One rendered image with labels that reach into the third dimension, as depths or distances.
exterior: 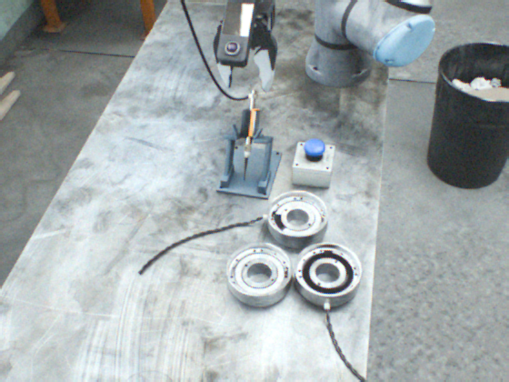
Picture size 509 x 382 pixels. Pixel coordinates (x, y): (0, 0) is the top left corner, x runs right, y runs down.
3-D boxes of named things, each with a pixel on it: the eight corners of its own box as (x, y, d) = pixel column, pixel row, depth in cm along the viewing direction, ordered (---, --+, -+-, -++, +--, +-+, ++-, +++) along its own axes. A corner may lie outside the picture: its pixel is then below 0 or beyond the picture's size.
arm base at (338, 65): (309, 46, 146) (311, 9, 139) (373, 52, 144) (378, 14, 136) (301, 84, 136) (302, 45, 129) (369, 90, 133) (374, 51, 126)
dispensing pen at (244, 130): (234, 181, 111) (244, 89, 107) (239, 177, 115) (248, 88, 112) (245, 183, 110) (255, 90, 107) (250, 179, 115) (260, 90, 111)
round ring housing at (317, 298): (295, 256, 103) (295, 240, 100) (358, 259, 102) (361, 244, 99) (292, 308, 95) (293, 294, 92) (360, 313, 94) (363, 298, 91)
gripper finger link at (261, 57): (287, 75, 108) (274, 29, 102) (280, 95, 104) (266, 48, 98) (271, 76, 109) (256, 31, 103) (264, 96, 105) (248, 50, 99)
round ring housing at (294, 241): (330, 210, 109) (332, 194, 106) (324, 256, 102) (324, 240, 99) (273, 203, 111) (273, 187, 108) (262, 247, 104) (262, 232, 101)
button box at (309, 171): (330, 188, 113) (331, 169, 110) (292, 184, 114) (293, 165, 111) (334, 159, 119) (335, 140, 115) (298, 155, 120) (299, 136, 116)
